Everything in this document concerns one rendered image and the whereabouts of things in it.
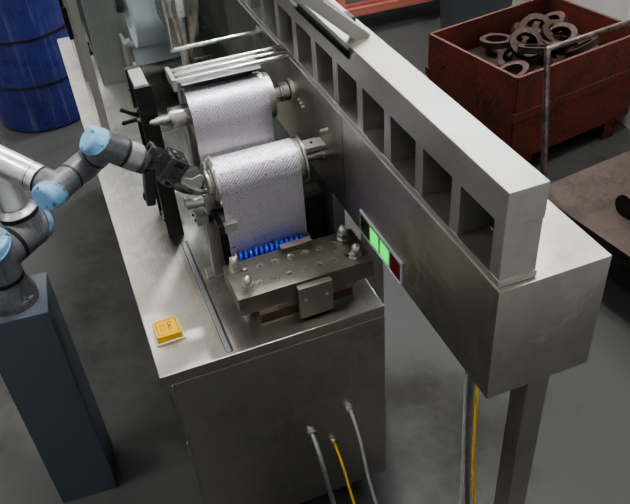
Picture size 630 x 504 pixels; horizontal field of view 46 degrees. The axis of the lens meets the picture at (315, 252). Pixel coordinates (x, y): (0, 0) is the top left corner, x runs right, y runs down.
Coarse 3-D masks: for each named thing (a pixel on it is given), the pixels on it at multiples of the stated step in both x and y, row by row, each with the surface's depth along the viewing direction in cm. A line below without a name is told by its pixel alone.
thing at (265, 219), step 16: (272, 192) 210; (288, 192) 212; (224, 208) 207; (240, 208) 209; (256, 208) 211; (272, 208) 213; (288, 208) 215; (304, 208) 218; (240, 224) 212; (256, 224) 214; (272, 224) 217; (288, 224) 219; (304, 224) 221; (240, 240) 216; (256, 240) 218; (272, 240) 220
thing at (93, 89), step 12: (60, 0) 320; (72, 0) 259; (72, 12) 262; (72, 36) 318; (84, 36) 268; (84, 48) 270; (84, 60) 273; (84, 72) 334; (96, 84) 279; (96, 96) 282; (96, 108) 285
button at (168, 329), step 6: (168, 318) 214; (174, 318) 214; (156, 324) 212; (162, 324) 212; (168, 324) 212; (174, 324) 212; (156, 330) 210; (162, 330) 210; (168, 330) 210; (174, 330) 210; (180, 330) 210; (156, 336) 209; (162, 336) 208; (168, 336) 209; (174, 336) 210; (180, 336) 211; (162, 342) 209
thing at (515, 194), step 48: (240, 0) 259; (288, 48) 224; (336, 48) 183; (384, 48) 173; (336, 96) 194; (384, 96) 164; (432, 96) 153; (384, 144) 172; (432, 144) 148; (480, 144) 138; (432, 192) 161; (480, 192) 135; (528, 192) 127; (480, 240) 148; (528, 240) 134
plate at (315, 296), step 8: (320, 280) 208; (328, 280) 207; (296, 288) 207; (304, 288) 206; (312, 288) 207; (320, 288) 208; (328, 288) 209; (304, 296) 207; (312, 296) 208; (320, 296) 210; (328, 296) 211; (304, 304) 209; (312, 304) 210; (320, 304) 211; (328, 304) 213; (304, 312) 211; (312, 312) 212; (320, 312) 213
